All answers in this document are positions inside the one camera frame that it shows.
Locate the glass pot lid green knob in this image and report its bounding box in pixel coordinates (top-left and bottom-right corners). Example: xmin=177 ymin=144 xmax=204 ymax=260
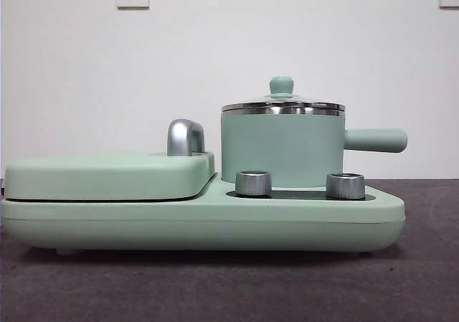
xmin=219 ymin=76 xmax=346 ymax=117

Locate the silver control knob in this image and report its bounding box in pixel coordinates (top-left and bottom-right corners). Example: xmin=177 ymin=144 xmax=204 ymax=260
xmin=326 ymin=172 xmax=366 ymax=199
xmin=235 ymin=170 xmax=273 ymax=197

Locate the mint green breakfast machine base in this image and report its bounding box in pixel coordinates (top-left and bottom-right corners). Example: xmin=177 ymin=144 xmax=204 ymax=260
xmin=0 ymin=184 xmax=406 ymax=257

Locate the mint green handled pot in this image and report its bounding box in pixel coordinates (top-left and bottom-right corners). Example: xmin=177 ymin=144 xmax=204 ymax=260
xmin=219 ymin=110 xmax=409 ymax=189

